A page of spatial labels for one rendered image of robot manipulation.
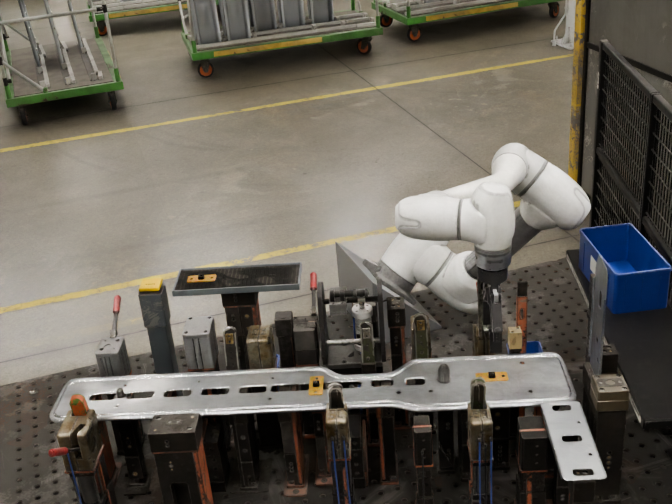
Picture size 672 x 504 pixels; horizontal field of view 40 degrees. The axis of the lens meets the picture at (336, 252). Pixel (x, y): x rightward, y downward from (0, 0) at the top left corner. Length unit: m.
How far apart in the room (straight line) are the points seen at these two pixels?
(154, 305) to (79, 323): 2.30
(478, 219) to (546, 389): 0.51
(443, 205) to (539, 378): 0.56
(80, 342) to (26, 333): 0.34
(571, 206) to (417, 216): 0.66
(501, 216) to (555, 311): 1.21
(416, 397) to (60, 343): 2.81
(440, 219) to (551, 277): 1.42
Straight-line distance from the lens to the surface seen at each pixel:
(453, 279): 3.14
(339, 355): 2.64
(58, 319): 5.11
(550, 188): 2.72
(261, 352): 2.55
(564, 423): 2.33
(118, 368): 2.66
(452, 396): 2.40
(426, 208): 2.21
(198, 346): 2.57
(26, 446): 3.00
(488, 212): 2.18
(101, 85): 8.32
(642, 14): 4.91
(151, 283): 2.74
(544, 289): 3.50
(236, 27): 9.22
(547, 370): 2.50
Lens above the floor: 2.41
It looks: 27 degrees down
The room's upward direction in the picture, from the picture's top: 5 degrees counter-clockwise
